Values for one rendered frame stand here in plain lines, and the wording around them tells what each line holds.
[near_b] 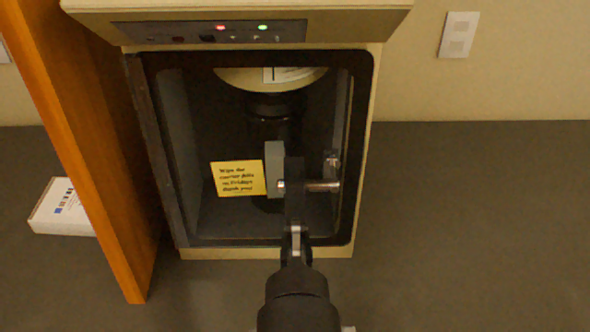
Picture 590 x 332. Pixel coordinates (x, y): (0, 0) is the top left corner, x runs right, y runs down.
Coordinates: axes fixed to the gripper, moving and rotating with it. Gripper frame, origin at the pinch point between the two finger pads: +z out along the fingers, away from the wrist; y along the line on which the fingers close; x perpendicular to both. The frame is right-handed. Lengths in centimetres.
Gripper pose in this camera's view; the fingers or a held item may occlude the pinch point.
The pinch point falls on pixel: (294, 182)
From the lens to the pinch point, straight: 69.7
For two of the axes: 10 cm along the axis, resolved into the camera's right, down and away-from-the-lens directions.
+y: 0.0, -7.1, -7.0
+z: -0.2, -7.0, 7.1
